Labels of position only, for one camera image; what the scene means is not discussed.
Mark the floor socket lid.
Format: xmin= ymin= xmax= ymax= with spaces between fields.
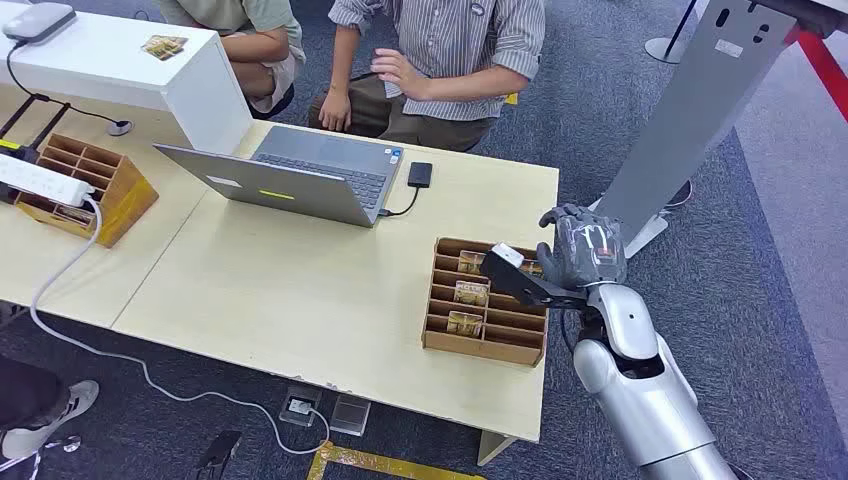
xmin=329 ymin=394 xmax=372 ymax=438

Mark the slanted wooden card holder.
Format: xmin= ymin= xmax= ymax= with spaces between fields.
xmin=14 ymin=133 xmax=160 ymax=249

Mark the person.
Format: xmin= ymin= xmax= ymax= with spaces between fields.
xmin=0 ymin=354 xmax=101 ymax=480
xmin=307 ymin=0 xmax=547 ymax=154
xmin=155 ymin=0 xmax=307 ymax=122

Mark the pale table leg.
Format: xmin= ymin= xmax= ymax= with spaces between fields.
xmin=477 ymin=430 xmax=518 ymax=467

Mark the person's right hand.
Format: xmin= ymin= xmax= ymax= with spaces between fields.
xmin=317 ymin=89 xmax=353 ymax=133

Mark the open floor socket box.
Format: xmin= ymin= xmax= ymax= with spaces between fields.
xmin=278 ymin=386 xmax=323 ymax=429

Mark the yellow floor tape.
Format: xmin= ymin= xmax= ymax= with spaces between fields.
xmin=305 ymin=441 xmax=488 ymax=480

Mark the thin black cable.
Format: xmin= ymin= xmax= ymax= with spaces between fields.
xmin=5 ymin=40 xmax=124 ymax=127

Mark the white counter riser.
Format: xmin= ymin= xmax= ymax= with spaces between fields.
xmin=0 ymin=9 xmax=254 ymax=156

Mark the grey mini computer box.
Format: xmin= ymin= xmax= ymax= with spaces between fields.
xmin=1 ymin=1 xmax=77 ymax=45

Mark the black object on floor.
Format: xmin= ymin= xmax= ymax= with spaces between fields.
xmin=195 ymin=430 xmax=243 ymax=480

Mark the dark shoe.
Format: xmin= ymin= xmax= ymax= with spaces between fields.
xmin=662 ymin=180 xmax=695 ymax=210

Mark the white power cable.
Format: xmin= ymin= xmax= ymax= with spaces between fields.
xmin=29 ymin=195 xmax=331 ymax=457

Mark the grey kiosk stand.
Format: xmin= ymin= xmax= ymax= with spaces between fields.
xmin=588 ymin=0 xmax=800 ymax=260

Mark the red barrier belt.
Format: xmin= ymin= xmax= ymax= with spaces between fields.
xmin=784 ymin=26 xmax=848 ymax=124

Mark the person's left hand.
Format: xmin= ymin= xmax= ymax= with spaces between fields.
xmin=370 ymin=47 xmax=432 ymax=102

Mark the stack of brown cards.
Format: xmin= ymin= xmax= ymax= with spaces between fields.
xmin=140 ymin=34 xmax=189 ymax=62

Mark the black desk stand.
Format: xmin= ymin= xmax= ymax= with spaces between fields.
xmin=0 ymin=93 xmax=72 ymax=164

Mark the stanchion post with base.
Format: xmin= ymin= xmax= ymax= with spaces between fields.
xmin=644 ymin=0 xmax=700 ymax=66

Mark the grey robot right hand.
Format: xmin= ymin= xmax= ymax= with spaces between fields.
xmin=536 ymin=203 xmax=629 ymax=291

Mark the wooden card holder tray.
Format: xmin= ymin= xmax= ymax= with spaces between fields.
xmin=421 ymin=237 xmax=550 ymax=368

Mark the short black drive cable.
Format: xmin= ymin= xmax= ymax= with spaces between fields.
xmin=378 ymin=186 xmax=421 ymax=219

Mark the white power strip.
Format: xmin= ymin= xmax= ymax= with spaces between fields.
xmin=0 ymin=153 xmax=96 ymax=208

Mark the grey open laptop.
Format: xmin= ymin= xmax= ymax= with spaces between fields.
xmin=153 ymin=124 xmax=405 ymax=229

